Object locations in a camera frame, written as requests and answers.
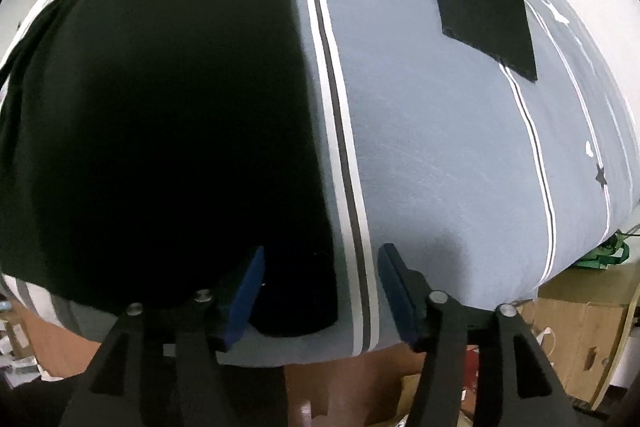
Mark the cardboard box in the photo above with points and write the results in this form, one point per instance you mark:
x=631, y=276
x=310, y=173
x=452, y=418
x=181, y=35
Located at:
x=583, y=319

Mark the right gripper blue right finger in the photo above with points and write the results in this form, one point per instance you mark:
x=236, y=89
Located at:
x=516, y=383

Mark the black garment with beige lining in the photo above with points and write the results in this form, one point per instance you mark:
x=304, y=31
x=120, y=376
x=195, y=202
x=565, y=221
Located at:
x=157, y=145

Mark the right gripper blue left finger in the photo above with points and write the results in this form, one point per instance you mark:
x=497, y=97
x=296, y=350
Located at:
x=145, y=366

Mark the striped star bed sheet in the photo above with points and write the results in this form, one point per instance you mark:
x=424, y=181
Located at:
x=487, y=182

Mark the green object beside bed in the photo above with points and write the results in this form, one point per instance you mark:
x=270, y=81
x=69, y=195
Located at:
x=613, y=251

